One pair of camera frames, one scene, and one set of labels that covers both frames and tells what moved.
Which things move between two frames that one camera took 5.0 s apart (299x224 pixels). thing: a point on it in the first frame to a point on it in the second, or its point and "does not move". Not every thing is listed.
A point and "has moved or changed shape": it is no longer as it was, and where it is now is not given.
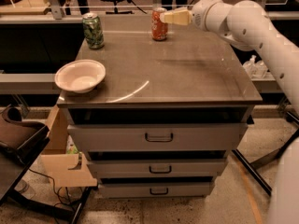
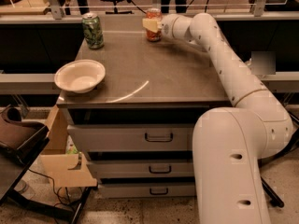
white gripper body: x=202 y=12 to x=165 y=26
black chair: x=21 y=144 does not move
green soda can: x=92 y=31 does not move
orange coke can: x=159 y=29 has moved or changed shape
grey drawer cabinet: x=165 y=115 does not move
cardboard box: x=63 y=168 does not move
